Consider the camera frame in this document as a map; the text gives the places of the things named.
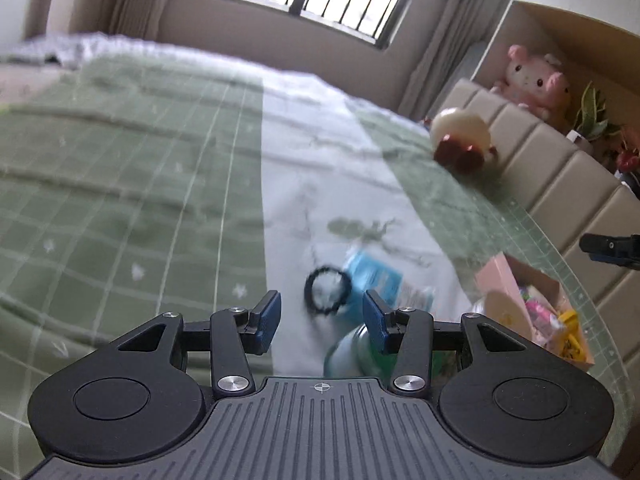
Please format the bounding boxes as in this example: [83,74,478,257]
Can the beige padded headboard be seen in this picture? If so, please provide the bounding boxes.
[435,79,640,466]

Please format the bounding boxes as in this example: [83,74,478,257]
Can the pink cardboard box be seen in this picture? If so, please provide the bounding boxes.
[472,252,597,372]

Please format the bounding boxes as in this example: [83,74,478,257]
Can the blue white packet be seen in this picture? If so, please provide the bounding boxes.
[342,250,436,323]

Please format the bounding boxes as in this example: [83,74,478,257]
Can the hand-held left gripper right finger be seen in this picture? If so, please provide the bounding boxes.
[362,288,538,396]

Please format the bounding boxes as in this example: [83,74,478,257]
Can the red flower decoration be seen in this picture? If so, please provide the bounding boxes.
[602,125,640,181]

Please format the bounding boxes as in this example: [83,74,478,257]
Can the pink green soft toy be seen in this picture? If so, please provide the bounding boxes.
[517,285,558,333]

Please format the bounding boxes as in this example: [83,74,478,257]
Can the pink plush toy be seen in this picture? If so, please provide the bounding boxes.
[490,44,573,122]

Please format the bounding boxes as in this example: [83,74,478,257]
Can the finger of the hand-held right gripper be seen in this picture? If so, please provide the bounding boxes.
[580,232,640,271]

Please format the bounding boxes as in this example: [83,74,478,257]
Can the black hair tie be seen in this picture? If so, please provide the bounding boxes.
[304,265,351,317]

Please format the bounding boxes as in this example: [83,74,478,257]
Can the cream round plush toy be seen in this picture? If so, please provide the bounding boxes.
[430,107,498,173]

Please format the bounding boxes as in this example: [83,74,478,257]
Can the clear plastic powder jar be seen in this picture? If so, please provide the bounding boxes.
[322,322,401,378]

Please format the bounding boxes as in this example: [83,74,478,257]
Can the beige shelf alcove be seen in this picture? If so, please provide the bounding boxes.
[472,0,640,171]

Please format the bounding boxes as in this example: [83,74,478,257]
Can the green leafy plant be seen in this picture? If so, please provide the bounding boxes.
[570,80,621,143]

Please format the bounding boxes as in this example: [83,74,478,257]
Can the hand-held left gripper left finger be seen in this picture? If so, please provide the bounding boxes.
[100,290,282,397]

